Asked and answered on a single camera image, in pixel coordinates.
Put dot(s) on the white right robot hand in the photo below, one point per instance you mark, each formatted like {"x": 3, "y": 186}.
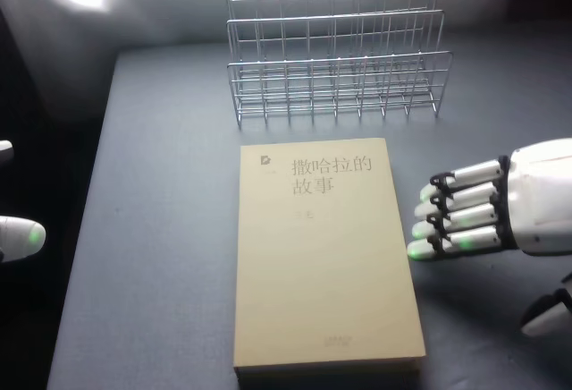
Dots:
{"x": 540, "y": 197}

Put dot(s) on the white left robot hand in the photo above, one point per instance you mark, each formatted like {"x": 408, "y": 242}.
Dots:
{"x": 22, "y": 238}

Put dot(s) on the beige paperback book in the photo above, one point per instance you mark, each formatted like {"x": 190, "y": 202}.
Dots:
{"x": 326, "y": 265}

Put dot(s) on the grey table cloth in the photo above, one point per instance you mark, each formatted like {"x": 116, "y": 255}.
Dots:
{"x": 156, "y": 184}

